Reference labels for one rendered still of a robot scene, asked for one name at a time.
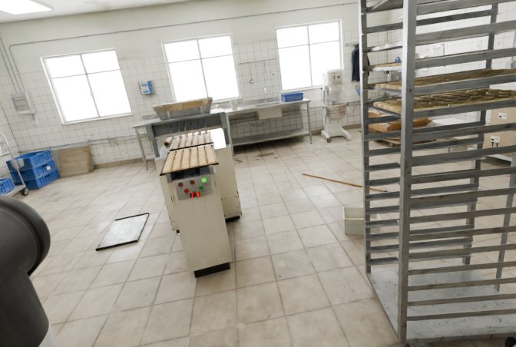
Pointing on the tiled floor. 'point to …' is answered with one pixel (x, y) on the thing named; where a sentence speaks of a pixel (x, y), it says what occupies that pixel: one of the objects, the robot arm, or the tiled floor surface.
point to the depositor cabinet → (229, 198)
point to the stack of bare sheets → (124, 232)
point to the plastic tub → (355, 216)
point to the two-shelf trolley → (17, 170)
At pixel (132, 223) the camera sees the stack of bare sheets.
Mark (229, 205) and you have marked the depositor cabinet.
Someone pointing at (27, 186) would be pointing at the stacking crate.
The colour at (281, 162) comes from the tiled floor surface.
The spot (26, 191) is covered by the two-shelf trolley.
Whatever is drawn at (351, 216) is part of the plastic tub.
